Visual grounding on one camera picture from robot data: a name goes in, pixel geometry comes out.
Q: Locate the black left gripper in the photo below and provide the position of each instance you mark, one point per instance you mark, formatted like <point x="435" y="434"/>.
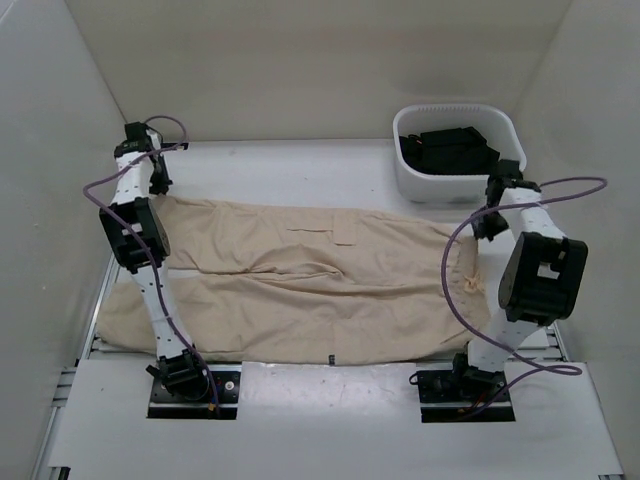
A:
<point x="161" y="185"/>

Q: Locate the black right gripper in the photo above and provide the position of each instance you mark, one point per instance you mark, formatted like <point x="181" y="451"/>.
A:
<point x="482" y="229"/>

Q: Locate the beige trousers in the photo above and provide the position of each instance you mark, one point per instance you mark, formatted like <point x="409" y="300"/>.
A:
<point x="312" y="285"/>

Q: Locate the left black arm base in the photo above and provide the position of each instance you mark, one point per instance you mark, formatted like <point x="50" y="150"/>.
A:
<point x="193" y="401"/>

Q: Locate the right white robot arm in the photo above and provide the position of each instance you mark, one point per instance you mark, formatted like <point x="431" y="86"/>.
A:
<point x="540" y="282"/>

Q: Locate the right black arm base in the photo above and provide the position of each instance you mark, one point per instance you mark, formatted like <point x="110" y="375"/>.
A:
<point x="445" y="398"/>

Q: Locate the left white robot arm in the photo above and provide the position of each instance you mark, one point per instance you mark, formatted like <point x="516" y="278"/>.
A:
<point x="141" y="246"/>

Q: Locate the folded black trousers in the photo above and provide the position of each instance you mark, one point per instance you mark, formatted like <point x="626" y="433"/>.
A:
<point x="457" y="152"/>

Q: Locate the white plastic basket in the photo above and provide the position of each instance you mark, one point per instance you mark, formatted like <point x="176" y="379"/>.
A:
<point x="495" y="125"/>

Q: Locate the white front cover board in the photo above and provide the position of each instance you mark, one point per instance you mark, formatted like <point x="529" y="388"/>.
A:
<point x="310" y="422"/>

